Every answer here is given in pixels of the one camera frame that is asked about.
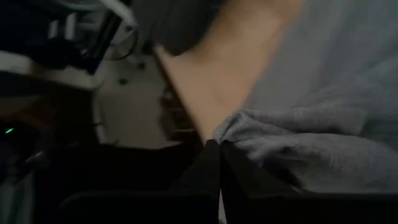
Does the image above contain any light grey garment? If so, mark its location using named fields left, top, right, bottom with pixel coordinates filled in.
left=213, top=0, right=398, bottom=195

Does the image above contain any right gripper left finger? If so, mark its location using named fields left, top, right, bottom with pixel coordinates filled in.
left=172, top=139, right=221, bottom=200

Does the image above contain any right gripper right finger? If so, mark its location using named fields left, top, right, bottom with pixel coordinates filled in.
left=220, top=141, right=301, bottom=200

